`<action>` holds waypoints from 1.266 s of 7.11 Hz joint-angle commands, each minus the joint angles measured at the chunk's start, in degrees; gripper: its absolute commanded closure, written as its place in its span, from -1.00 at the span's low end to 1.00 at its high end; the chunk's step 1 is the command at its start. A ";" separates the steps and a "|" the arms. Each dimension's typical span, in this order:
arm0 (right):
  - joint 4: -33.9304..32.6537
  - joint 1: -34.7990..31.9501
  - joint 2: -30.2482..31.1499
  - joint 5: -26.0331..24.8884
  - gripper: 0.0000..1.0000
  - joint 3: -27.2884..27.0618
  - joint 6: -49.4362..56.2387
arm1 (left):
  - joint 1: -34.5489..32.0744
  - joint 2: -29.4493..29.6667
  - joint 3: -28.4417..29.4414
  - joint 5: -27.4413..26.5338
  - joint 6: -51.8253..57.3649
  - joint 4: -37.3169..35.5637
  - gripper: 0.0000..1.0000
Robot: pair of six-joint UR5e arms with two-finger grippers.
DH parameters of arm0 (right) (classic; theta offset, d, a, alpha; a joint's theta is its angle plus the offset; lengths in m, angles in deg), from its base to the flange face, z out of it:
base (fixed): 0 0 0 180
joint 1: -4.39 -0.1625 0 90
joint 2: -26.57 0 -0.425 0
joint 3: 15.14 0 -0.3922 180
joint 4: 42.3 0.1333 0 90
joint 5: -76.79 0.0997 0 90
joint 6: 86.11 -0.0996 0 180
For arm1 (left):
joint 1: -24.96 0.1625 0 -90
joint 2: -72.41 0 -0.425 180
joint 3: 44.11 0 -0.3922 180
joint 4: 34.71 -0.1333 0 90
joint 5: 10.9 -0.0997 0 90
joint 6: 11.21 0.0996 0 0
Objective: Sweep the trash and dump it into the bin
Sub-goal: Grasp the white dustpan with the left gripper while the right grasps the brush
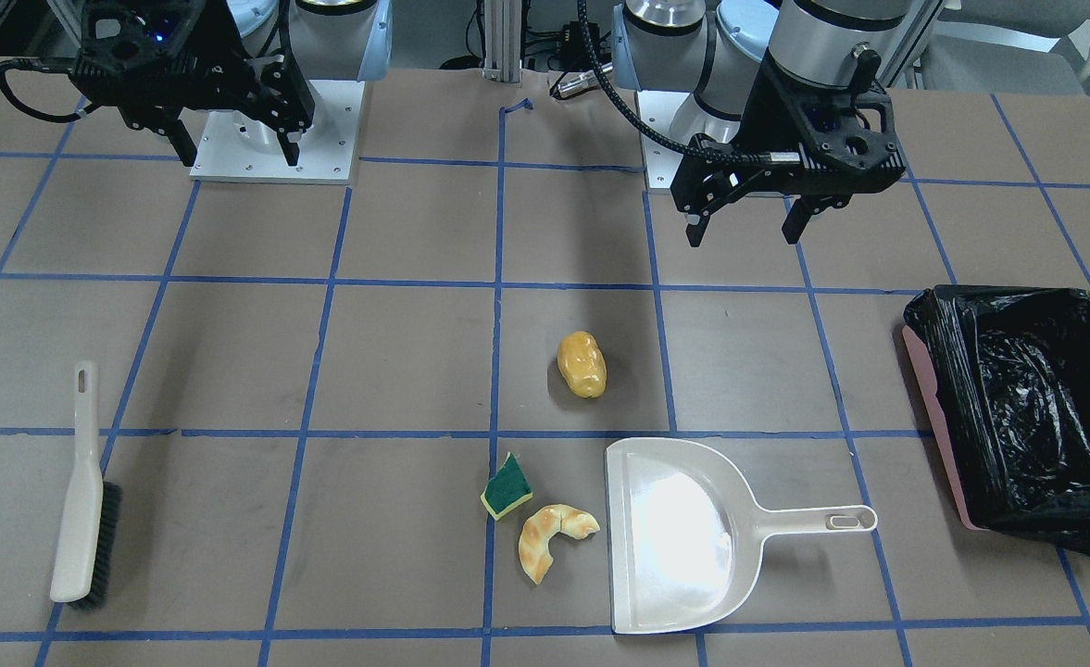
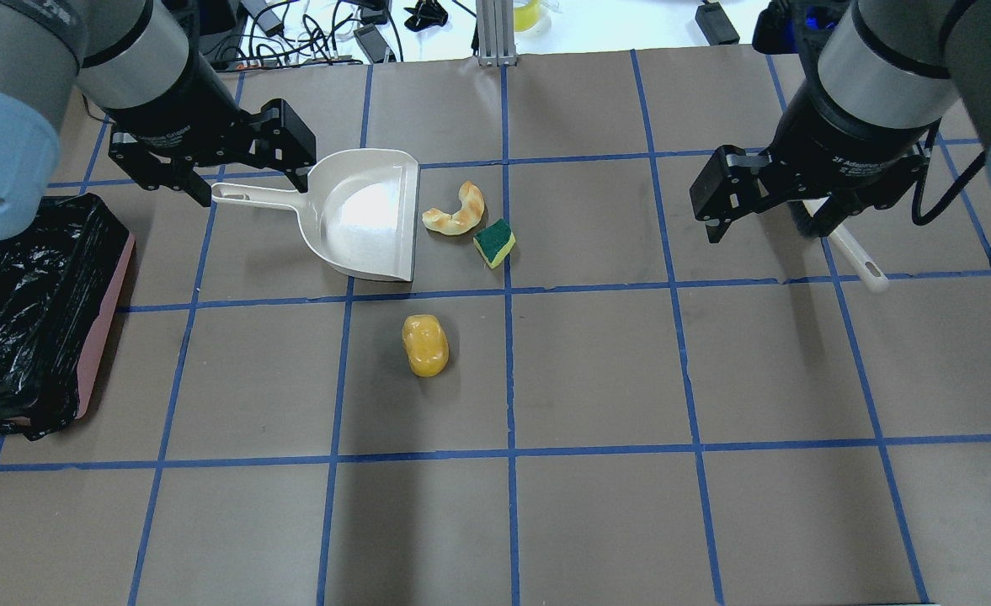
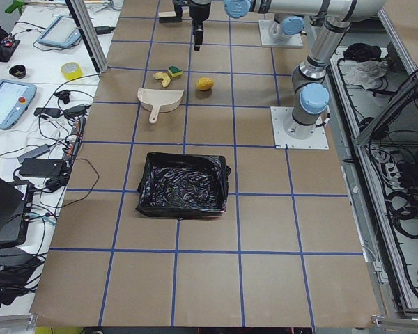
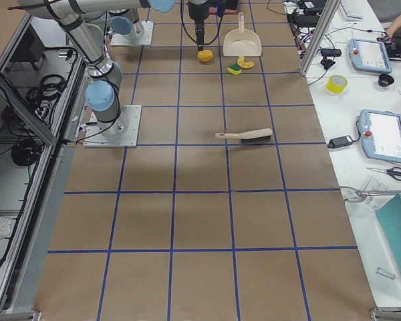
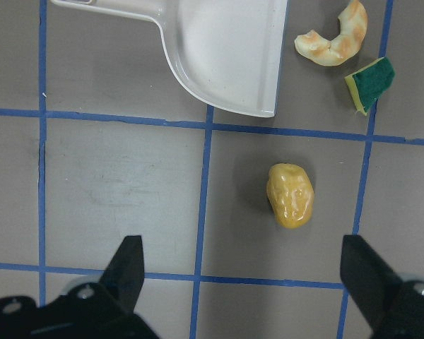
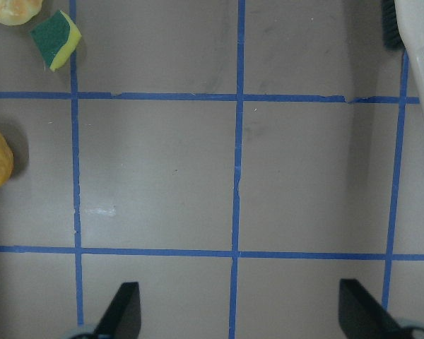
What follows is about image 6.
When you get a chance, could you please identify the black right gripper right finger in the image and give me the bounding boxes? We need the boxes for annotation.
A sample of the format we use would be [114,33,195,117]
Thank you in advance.
[338,279,401,339]

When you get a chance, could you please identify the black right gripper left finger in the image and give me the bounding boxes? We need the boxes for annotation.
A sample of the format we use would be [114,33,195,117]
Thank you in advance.
[93,282,141,339]

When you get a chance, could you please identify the green yellow sponge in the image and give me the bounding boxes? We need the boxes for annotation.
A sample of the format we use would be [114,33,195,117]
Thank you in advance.
[30,10,82,71]

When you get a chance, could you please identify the white hand brush black bristles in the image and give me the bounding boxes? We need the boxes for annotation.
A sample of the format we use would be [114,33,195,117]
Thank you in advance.
[381,0,424,118]

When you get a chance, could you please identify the braided bread roll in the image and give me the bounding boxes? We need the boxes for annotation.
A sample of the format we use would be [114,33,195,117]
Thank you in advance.
[0,0,43,26]

